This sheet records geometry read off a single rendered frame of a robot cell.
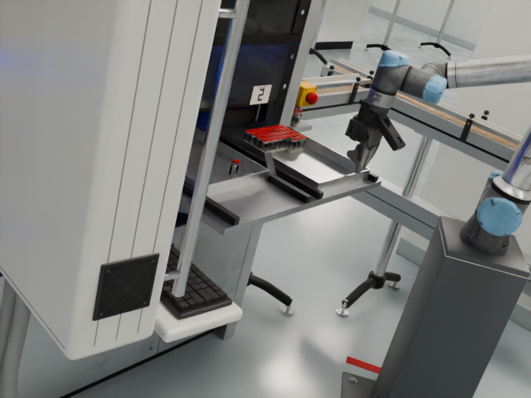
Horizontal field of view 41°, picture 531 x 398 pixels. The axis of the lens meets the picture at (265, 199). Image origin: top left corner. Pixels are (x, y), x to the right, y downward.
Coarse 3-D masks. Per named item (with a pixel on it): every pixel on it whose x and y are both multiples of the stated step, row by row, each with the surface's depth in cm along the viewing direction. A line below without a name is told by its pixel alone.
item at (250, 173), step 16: (192, 144) 206; (224, 144) 203; (192, 160) 195; (224, 160) 201; (240, 160) 200; (192, 176) 186; (224, 176) 191; (240, 176) 185; (256, 176) 190; (208, 192) 177; (224, 192) 183
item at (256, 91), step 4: (256, 88) 215; (260, 88) 217; (268, 88) 220; (252, 92) 215; (256, 92) 216; (260, 92) 218; (264, 92) 219; (268, 92) 221; (252, 96) 216; (256, 96) 217; (260, 96) 219; (264, 96) 220; (268, 96) 222; (252, 100) 217; (256, 100) 218; (264, 100) 221
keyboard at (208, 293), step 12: (168, 264) 155; (192, 264) 157; (192, 276) 153; (204, 276) 154; (168, 288) 147; (192, 288) 149; (204, 288) 150; (216, 288) 151; (168, 300) 145; (180, 300) 144; (192, 300) 145; (204, 300) 146; (216, 300) 148; (228, 300) 150; (180, 312) 142; (192, 312) 143; (204, 312) 146
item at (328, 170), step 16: (240, 144) 210; (304, 144) 227; (320, 144) 223; (288, 160) 212; (304, 160) 216; (320, 160) 219; (336, 160) 220; (304, 176) 196; (320, 176) 207; (336, 176) 210; (352, 176) 206
